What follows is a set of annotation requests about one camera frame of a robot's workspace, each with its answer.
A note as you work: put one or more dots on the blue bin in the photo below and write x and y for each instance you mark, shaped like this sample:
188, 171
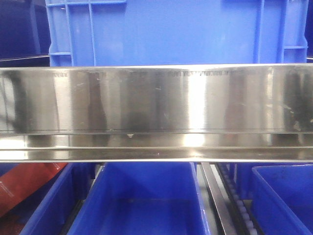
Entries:
282, 200
144, 198
46, 211

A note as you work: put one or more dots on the blue bin right lower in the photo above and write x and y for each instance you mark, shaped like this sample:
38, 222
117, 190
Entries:
282, 200

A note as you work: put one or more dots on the large blue crate upper shelf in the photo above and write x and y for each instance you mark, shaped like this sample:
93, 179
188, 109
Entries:
176, 32

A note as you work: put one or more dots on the dark blue crate upper left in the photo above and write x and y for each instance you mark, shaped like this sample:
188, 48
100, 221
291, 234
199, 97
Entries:
24, 30

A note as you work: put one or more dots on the stainless steel shelf rail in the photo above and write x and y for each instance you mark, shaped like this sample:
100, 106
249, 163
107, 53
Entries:
193, 113

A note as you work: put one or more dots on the blue bin centre lower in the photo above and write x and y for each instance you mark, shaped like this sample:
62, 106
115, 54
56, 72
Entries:
144, 198

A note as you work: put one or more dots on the blue bin left lower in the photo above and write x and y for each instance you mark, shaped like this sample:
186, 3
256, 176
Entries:
46, 211

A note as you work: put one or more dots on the steel divider rail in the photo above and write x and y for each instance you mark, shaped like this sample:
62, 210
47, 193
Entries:
223, 215

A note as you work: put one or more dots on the red packet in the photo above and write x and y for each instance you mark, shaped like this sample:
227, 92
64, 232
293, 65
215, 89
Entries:
23, 180

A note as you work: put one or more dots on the roller track white wheels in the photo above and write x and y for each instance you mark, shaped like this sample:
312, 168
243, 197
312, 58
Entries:
239, 209

